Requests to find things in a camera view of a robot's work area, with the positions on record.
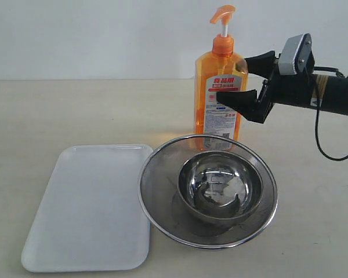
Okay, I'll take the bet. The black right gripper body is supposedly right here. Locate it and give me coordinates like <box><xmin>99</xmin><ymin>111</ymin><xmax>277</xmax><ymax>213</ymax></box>
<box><xmin>259</xmin><ymin>56</ymin><xmax>315</xmax><ymax>116</ymax></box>

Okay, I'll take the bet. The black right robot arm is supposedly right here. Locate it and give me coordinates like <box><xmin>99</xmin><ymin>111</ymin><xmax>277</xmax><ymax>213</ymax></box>
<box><xmin>216</xmin><ymin>50</ymin><xmax>348</xmax><ymax>123</ymax></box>

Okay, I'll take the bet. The stainless steel bowl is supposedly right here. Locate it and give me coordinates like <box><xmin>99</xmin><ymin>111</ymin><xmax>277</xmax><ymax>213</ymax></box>
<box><xmin>177</xmin><ymin>151</ymin><xmax>263</xmax><ymax>227</ymax></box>

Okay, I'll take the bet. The orange pump soap bottle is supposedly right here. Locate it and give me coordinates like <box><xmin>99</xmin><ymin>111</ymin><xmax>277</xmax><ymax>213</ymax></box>
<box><xmin>194</xmin><ymin>5</ymin><xmax>248</xmax><ymax>140</ymax></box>

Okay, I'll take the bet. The steel mesh strainer basket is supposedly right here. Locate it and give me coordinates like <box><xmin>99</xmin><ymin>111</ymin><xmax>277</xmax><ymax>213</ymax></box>
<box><xmin>139</xmin><ymin>134</ymin><xmax>278</xmax><ymax>250</ymax></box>

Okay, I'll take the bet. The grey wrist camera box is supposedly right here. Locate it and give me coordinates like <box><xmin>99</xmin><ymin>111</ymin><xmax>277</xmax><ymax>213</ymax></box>
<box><xmin>277</xmin><ymin>33</ymin><xmax>312</xmax><ymax>76</ymax></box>

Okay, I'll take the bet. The white rectangular plastic tray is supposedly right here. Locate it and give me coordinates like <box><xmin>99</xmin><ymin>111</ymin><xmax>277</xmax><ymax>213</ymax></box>
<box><xmin>21</xmin><ymin>144</ymin><xmax>152</xmax><ymax>273</ymax></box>

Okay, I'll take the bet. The black camera cable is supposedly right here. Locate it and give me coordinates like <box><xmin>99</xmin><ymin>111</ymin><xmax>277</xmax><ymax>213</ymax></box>
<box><xmin>311</xmin><ymin>62</ymin><xmax>348</xmax><ymax>161</ymax></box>

